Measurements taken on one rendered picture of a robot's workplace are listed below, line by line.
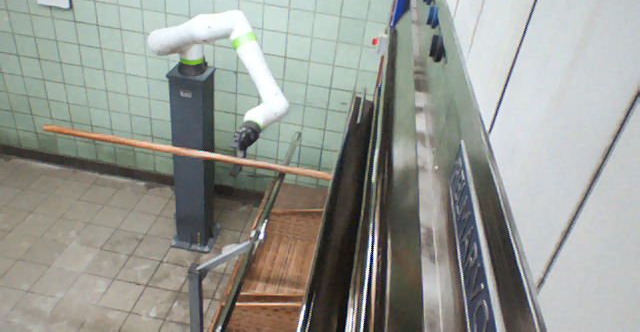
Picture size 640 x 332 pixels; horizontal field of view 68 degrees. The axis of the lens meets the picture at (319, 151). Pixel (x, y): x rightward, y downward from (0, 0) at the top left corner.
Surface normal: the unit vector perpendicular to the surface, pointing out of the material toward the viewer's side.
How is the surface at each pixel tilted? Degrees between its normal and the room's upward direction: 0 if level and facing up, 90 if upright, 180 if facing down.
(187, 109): 90
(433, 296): 0
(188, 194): 90
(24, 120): 90
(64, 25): 90
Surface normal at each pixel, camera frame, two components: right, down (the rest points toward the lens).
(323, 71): -0.15, 0.51
